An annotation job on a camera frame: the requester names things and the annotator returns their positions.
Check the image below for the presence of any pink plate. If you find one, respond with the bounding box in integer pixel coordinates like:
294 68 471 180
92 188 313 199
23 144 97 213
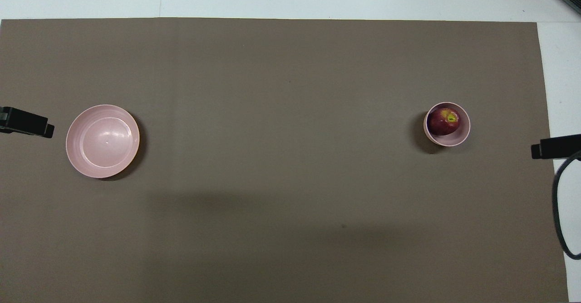
66 104 140 179

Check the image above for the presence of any brown table mat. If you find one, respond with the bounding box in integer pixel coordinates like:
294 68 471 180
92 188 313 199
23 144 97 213
0 18 570 303

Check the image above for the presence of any dark red apple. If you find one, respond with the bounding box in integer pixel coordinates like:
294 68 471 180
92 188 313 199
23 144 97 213
429 108 460 136

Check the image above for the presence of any pink bowl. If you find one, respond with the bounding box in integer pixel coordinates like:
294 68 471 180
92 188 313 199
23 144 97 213
423 102 471 147

